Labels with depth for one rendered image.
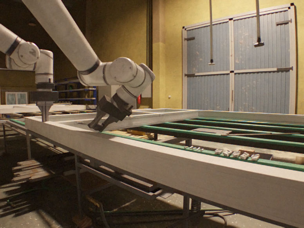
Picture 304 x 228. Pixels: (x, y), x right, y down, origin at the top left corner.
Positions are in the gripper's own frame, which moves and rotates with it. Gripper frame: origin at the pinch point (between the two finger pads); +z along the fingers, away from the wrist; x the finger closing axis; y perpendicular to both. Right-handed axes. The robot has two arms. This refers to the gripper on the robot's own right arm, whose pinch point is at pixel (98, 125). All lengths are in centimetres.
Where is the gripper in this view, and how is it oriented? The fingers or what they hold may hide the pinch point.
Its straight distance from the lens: 89.8
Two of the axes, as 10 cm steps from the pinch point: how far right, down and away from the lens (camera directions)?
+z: -6.9, 7.0, 1.9
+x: -6.0, -4.0, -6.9
